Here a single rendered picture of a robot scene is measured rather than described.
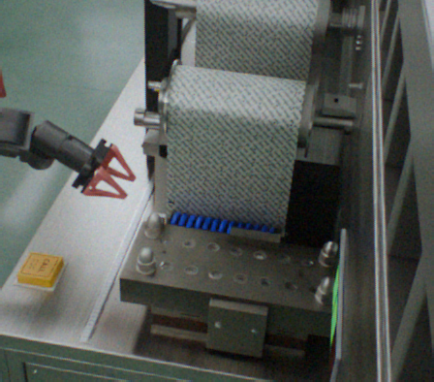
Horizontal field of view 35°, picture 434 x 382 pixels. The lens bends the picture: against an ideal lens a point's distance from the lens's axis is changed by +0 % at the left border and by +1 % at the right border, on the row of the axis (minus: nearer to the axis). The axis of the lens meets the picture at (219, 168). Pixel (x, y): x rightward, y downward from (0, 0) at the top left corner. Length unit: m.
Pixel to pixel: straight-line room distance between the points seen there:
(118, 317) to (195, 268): 0.19
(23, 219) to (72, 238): 1.50
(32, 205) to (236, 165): 1.90
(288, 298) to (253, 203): 0.21
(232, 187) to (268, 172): 0.08
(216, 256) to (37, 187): 1.97
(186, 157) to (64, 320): 0.38
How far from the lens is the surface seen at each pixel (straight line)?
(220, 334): 1.24
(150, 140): 1.37
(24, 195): 3.12
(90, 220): 1.54
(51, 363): 1.35
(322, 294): 1.19
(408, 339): 0.52
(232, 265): 1.25
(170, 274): 1.22
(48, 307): 1.37
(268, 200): 1.29
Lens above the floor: 1.89
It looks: 36 degrees down
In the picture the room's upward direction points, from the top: 4 degrees clockwise
